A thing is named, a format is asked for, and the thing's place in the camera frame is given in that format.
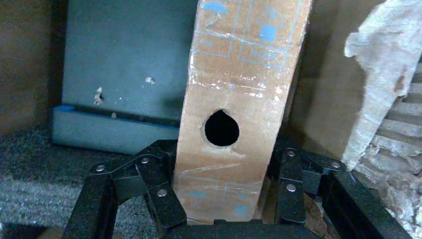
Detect torn pale cardboard piece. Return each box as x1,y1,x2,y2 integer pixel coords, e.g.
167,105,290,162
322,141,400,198
341,0,422,171

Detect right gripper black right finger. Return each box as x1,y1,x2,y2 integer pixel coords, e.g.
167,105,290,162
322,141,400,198
267,147,414,239

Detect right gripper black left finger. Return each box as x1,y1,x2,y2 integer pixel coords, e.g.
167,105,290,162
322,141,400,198
62,139,188,239

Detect grey foam block blue edge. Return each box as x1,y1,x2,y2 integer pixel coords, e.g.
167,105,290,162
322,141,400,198
50,0,199,156

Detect large open brown carton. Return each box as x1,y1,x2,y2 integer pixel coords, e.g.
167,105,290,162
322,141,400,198
0,0,367,162

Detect small taped cardboard box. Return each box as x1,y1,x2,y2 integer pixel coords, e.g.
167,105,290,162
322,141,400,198
172,0,313,226

